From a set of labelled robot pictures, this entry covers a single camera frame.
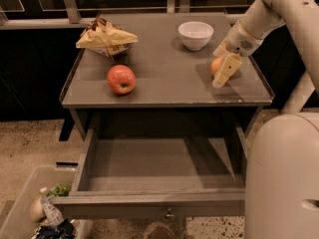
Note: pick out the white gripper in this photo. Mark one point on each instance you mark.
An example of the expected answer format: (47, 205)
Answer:
(239, 41)

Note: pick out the orange fruit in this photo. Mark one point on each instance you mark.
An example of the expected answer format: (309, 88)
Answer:
(215, 65)

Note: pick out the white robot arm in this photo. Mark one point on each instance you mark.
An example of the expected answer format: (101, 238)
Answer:
(282, 174)

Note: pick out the open grey top drawer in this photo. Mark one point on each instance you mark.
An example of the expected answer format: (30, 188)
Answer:
(141, 177)

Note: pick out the metal drawer knob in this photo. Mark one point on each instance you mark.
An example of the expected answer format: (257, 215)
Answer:
(169, 214)

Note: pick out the white bowl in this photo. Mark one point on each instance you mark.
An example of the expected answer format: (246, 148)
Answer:
(195, 35)

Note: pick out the grey cabinet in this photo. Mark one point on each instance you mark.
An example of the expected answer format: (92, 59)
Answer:
(168, 75)

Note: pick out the red apple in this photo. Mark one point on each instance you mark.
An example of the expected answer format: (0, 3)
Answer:
(121, 79)

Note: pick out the yellow chip bag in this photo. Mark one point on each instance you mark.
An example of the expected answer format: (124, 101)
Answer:
(106, 38)

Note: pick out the metal window railing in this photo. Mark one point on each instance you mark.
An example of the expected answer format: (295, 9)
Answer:
(47, 14)

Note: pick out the green snack bag in bin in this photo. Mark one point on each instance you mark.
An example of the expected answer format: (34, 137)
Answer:
(61, 190)

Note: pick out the plastic bottle in bin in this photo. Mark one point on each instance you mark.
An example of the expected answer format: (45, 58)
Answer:
(53, 215)

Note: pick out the dark blue snack bag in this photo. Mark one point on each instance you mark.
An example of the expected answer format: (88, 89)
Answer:
(63, 231)

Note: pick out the white round object in bin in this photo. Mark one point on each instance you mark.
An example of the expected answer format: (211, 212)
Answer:
(36, 210)

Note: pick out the clear plastic bin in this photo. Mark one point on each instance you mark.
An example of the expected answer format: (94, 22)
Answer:
(18, 224)

